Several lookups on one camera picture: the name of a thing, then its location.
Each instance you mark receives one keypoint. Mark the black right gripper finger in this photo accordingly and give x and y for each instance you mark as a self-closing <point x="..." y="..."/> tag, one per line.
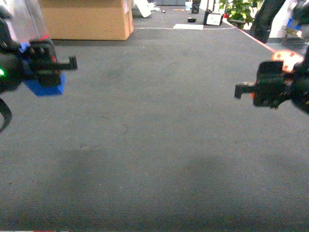
<point x="244" y="88"/>

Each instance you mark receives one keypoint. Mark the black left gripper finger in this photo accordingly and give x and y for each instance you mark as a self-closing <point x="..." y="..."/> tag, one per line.
<point x="70" y="65"/>

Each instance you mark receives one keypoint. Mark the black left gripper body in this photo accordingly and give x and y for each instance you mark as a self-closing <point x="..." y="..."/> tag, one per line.
<point x="39" y="57"/>

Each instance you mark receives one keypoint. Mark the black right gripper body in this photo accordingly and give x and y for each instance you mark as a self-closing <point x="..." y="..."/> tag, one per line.
<point x="271" y="88"/>

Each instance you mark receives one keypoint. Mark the blue block part with knob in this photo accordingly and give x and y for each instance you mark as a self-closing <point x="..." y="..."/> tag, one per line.
<point x="36" y="88"/>

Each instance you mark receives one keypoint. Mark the orange cylindrical cap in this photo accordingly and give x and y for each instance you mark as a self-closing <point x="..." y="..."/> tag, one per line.
<point x="291" y="62"/>

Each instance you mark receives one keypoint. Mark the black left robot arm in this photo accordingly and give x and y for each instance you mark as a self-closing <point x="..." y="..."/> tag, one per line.
<point x="12" y="72"/>

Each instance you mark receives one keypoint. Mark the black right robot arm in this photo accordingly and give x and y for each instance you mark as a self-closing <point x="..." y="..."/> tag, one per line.
<point x="300" y="90"/>

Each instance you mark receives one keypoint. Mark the large cardboard box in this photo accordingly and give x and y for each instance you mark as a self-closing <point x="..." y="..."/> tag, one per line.
<point x="104" y="20"/>

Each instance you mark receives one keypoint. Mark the green potted plant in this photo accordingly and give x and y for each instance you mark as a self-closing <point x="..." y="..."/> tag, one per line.
<point x="240" y="13"/>

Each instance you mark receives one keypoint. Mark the black and white device box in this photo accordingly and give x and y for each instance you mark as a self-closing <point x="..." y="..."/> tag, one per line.
<point x="212" y="19"/>

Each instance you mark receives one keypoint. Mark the small black object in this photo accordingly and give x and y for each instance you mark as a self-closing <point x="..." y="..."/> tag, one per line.
<point x="191" y="20"/>

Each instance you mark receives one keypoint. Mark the white paper sheet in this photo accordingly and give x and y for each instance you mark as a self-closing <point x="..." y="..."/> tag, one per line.
<point x="188" y="26"/>

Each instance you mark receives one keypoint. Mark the dark conveyor belt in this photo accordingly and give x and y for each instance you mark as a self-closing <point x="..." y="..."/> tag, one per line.
<point x="149" y="137"/>

